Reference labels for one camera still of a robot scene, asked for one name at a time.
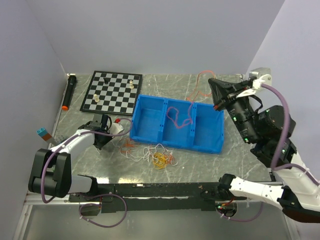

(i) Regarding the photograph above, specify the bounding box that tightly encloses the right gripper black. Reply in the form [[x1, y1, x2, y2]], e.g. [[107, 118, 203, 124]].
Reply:
[[205, 76, 255, 141]]

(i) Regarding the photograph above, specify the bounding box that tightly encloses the red orange cable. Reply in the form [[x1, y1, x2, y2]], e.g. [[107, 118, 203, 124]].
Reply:
[[166, 70, 217, 130]]

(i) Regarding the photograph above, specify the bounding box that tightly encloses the white cable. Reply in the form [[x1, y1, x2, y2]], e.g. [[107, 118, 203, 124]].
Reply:
[[111, 141, 179, 167]]

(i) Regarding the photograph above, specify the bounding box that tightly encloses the blue three-compartment bin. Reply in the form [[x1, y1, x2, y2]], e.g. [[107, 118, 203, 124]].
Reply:
[[130, 94, 224, 154]]

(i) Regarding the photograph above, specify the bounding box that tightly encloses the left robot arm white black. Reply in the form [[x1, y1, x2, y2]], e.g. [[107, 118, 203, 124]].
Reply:
[[28, 114, 112, 204]]

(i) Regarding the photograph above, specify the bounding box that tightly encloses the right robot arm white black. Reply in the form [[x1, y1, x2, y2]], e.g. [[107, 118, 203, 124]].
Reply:
[[203, 78, 320, 224]]

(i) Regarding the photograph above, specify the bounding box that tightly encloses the white chess piece lower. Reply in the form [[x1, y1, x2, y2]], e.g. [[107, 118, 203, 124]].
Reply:
[[93, 94, 100, 103]]

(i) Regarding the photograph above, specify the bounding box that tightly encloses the white chess piece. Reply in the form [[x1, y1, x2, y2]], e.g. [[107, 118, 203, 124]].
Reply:
[[93, 94, 100, 103], [129, 80, 135, 89]]

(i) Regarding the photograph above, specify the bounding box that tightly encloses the black white chessboard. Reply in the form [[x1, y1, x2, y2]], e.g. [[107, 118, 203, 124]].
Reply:
[[80, 70, 143, 116]]

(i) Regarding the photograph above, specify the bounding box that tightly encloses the blue brown toy block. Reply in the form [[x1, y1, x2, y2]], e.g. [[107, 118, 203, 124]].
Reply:
[[36, 127, 55, 144]]

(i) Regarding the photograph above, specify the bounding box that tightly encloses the black chess piece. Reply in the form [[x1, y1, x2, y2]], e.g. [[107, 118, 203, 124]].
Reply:
[[103, 77, 110, 84]]

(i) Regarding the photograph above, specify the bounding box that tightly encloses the white chess piece upper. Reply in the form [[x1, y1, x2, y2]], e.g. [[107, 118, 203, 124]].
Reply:
[[129, 80, 135, 89]]

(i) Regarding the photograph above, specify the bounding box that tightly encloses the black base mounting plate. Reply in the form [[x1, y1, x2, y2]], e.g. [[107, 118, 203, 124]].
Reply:
[[68, 182, 247, 214]]

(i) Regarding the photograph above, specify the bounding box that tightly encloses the black marker orange cap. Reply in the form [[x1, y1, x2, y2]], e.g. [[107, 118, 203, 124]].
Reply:
[[61, 75, 77, 111]]

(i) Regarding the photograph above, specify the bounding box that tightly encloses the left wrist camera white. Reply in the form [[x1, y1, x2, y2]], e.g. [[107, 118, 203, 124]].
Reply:
[[109, 122, 124, 135]]

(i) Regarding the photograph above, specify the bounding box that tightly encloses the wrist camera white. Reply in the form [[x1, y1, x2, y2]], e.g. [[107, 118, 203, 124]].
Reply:
[[236, 67, 273, 98], [109, 122, 124, 135]]

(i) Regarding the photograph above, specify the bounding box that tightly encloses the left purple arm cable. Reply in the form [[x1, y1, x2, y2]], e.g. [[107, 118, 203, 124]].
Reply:
[[40, 117, 133, 204]]

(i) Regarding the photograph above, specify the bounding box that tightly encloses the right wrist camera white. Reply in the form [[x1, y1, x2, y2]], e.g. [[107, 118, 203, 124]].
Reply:
[[236, 67, 273, 98]]

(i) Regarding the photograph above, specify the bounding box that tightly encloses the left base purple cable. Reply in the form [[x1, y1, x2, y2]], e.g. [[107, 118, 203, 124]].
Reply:
[[78, 193, 128, 228]]

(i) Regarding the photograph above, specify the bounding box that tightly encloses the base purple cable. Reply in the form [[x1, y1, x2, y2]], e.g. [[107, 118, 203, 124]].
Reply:
[[217, 202, 263, 223], [78, 193, 128, 228]]

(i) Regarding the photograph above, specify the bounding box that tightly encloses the yellow cable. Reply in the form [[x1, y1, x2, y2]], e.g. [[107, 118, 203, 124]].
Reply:
[[152, 152, 168, 170]]

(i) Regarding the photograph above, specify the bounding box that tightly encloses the aluminium frame rail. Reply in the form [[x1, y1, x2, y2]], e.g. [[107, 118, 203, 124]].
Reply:
[[23, 181, 286, 206]]

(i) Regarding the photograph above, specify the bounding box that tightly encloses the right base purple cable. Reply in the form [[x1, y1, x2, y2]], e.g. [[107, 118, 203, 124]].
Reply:
[[217, 202, 263, 223]]

